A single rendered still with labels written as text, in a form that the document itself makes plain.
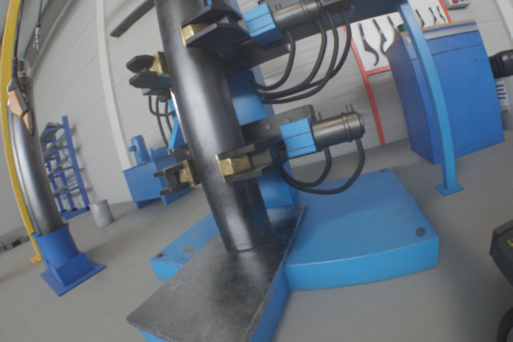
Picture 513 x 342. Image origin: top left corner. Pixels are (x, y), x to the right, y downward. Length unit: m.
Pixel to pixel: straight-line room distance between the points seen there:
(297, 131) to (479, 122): 1.48
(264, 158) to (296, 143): 0.15
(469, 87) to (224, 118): 1.66
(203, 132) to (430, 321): 0.90
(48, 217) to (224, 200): 1.28
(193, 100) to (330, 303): 0.81
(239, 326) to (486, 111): 1.92
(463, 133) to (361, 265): 1.33
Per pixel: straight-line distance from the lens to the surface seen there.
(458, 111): 1.79
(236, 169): 0.70
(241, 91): 1.24
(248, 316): 0.59
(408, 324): 0.68
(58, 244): 1.71
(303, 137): 0.79
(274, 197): 1.27
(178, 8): 0.95
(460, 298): 0.74
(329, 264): 0.74
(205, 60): 0.84
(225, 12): 0.80
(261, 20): 0.88
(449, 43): 1.84
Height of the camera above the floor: 0.56
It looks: 4 degrees down
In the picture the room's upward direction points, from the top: 17 degrees counter-clockwise
